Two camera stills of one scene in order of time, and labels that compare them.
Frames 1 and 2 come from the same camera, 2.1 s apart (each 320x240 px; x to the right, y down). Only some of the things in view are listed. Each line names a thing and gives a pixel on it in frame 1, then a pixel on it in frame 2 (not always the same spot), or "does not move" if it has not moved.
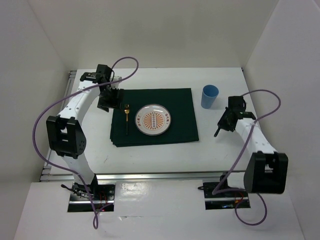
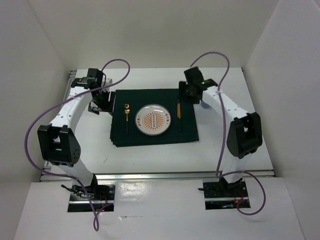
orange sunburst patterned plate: x=153 y=119 does not move
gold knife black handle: x=216 y=132 → x=179 y=112
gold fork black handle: x=127 y=110 does not move
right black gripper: x=222 y=125 → x=183 y=86
